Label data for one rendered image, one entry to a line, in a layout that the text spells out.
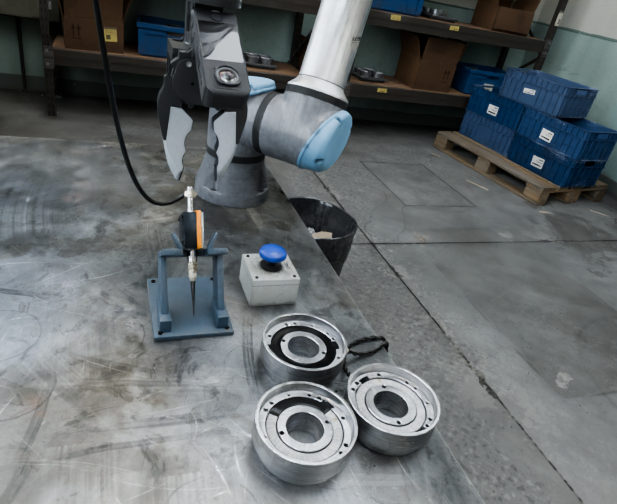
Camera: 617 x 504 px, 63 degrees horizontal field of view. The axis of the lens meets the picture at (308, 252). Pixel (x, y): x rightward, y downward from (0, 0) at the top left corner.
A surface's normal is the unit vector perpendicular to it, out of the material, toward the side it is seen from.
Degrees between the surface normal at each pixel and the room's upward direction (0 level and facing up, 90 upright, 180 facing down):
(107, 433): 0
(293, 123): 69
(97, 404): 0
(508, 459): 0
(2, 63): 90
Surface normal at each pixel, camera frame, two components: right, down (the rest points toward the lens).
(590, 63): -0.93, 0.01
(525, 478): 0.18, -0.85
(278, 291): 0.32, 0.53
